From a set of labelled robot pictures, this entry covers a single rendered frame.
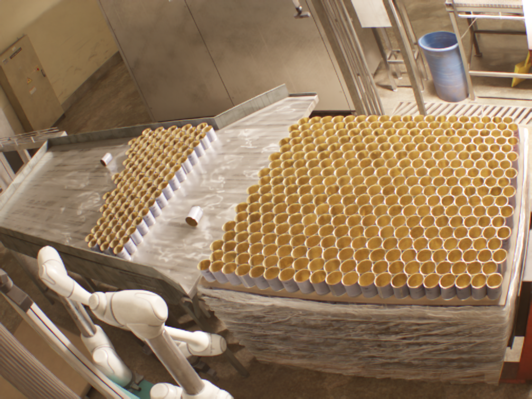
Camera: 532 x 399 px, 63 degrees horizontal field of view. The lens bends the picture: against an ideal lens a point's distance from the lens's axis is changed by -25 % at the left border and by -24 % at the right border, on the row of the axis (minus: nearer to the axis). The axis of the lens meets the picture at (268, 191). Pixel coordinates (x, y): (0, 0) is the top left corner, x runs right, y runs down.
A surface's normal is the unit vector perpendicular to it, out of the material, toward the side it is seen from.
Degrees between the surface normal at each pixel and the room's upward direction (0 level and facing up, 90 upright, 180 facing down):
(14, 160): 90
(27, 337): 0
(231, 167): 0
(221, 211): 0
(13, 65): 90
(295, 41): 90
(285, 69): 90
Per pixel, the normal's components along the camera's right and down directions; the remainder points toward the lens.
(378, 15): -0.42, 0.67
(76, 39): 0.84, 0.04
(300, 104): -0.34, -0.74
